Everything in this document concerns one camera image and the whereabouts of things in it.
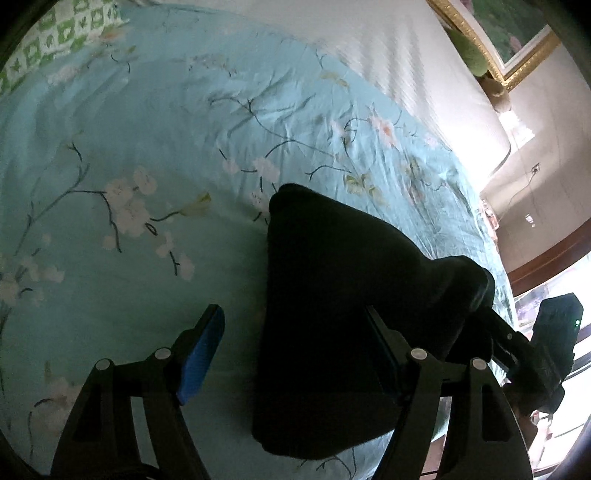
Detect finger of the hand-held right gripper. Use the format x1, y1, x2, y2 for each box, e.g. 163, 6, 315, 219
480, 307, 532, 365

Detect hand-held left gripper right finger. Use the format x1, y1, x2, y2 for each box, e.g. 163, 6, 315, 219
367, 307, 534, 480

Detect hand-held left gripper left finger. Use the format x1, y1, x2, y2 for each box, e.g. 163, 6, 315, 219
48, 304, 227, 480

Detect black pants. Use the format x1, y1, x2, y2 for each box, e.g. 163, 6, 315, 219
252, 183, 497, 462

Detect brown wooden baseboard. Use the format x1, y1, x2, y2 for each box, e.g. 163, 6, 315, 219
505, 228, 591, 296

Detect light blue floral bedsheet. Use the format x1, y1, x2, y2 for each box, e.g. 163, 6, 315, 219
0, 4, 515, 480

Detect beige plush toy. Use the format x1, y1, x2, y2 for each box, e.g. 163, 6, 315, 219
480, 76, 515, 114

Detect green plush toy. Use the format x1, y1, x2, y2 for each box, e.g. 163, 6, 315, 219
448, 28, 492, 77

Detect white striped blanket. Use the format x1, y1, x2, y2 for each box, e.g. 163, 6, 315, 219
152, 0, 513, 185

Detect gold framed picture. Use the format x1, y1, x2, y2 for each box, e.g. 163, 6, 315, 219
427, 0, 561, 93

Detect green patterned pillow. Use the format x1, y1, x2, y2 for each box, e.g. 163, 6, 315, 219
0, 0, 130, 95

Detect dark power cable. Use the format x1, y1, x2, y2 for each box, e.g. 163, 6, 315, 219
501, 171, 536, 217

